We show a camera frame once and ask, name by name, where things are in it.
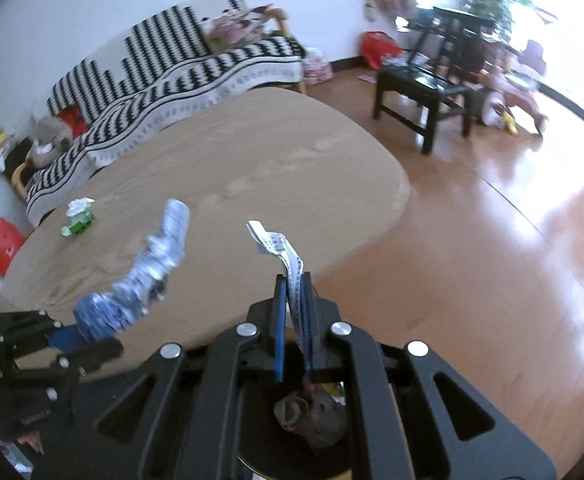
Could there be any green and white wrapper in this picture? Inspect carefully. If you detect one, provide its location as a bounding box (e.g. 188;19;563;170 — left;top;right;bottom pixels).
61;197;96;237

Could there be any red cushion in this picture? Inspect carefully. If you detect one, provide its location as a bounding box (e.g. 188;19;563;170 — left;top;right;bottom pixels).
57;105;90;138

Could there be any black gold-rimmed waste bin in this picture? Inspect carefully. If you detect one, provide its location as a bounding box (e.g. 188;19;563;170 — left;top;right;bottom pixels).
237;380;373;480

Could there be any black wooden chair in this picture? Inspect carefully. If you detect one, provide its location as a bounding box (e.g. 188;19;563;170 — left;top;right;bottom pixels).
372;65;475;156
407;6;497;86

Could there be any pink ride-on toy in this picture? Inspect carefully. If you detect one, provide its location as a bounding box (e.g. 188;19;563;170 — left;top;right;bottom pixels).
482;40;550;136

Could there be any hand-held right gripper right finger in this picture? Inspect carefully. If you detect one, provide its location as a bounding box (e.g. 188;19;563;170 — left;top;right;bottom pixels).
299;272;558;480

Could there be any white printed paper strip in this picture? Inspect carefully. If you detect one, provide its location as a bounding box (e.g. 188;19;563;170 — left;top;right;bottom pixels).
246;220;309;361

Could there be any dark cloth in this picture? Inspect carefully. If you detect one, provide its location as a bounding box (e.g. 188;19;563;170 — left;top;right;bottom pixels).
7;137;33;166

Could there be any yellow toy piece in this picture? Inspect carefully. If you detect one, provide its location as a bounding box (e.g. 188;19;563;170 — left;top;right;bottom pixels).
496;110;520;135

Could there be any black white striped sofa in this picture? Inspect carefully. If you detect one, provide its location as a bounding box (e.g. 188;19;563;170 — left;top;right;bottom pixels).
11;0;307;228

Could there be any pink cloth pile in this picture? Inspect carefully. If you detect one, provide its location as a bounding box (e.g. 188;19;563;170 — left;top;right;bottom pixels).
204;5;273;53

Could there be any brown crumpled paper wad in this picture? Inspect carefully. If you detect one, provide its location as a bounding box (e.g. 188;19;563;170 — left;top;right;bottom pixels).
273;377;349;451

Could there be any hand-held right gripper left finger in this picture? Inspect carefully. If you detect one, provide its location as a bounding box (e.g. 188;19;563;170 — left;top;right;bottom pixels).
47;274;289;480

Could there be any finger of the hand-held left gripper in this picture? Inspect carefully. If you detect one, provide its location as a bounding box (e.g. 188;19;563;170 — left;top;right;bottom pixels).
0;310;60;338
17;327;124;373

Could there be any pink white plastic bag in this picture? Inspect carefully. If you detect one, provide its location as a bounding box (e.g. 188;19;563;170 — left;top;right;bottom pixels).
303;47;333;86

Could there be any brown teddy bear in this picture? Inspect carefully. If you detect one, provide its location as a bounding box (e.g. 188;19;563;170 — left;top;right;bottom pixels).
24;115;75;168

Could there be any red plastic bag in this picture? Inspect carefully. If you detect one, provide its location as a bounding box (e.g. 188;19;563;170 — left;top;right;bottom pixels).
359;31;403;68

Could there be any red boxy bag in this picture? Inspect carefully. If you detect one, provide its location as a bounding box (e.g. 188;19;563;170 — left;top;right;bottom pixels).
0;217;28;277

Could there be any long silver blue wrapper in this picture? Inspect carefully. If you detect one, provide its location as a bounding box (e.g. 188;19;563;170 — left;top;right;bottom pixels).
72;198;191;342

